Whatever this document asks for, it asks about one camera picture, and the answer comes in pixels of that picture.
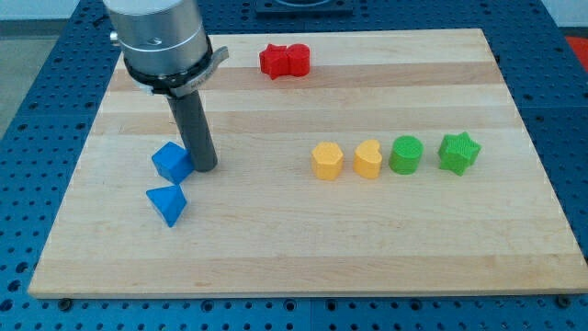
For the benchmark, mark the blue triangle block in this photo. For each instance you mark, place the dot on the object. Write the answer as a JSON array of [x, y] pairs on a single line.
[[169, 203]]

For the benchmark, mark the green circle block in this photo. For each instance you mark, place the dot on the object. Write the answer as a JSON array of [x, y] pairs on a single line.
[[405, 155]]

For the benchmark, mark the green star block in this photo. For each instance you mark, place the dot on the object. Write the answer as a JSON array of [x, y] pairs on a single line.
[[457, 152]]

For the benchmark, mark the yellow hexagon block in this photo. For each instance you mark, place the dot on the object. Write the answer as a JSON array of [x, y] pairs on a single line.
[[327, 160]]

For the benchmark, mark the red star block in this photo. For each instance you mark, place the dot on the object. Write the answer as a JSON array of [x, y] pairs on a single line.
[[274, 60]]

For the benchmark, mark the blue cube block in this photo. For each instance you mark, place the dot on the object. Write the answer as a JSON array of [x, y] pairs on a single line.
[[173, 163]]

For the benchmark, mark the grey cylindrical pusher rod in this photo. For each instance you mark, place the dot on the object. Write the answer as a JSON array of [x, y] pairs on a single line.
[[190, 118]]

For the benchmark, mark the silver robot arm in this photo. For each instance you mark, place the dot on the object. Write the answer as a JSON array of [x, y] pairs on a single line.
[[165, 46]]

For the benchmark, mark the red circle block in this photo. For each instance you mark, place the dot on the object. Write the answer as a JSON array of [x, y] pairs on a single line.
[[299, 59]]

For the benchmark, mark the wooden board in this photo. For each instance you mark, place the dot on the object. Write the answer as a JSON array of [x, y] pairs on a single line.
[[261, 224]]

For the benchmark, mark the yellow heart block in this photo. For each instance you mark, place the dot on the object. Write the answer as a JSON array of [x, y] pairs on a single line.
[[368, 159]]

